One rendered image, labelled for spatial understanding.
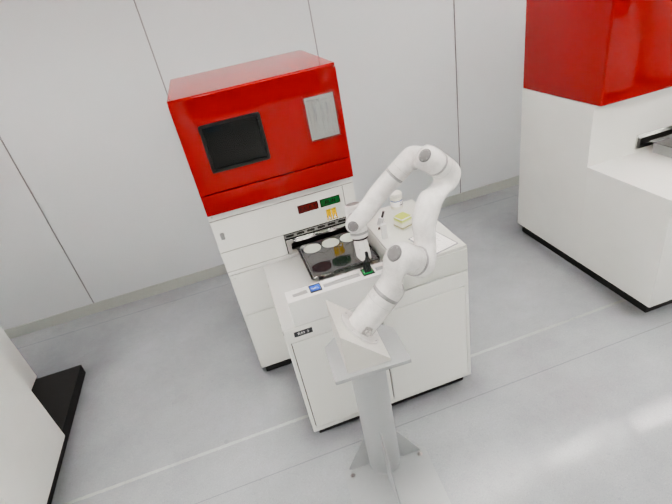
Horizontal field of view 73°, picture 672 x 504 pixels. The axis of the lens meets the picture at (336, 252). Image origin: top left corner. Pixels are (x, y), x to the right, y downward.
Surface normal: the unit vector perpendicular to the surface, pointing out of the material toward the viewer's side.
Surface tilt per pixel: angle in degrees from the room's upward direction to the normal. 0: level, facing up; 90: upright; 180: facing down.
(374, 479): 0
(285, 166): 90
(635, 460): 0
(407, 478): 0
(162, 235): 90
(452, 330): 90
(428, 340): 90
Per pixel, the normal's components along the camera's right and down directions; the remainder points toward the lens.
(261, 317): 0.29, 0.45
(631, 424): -0.17, -0.84
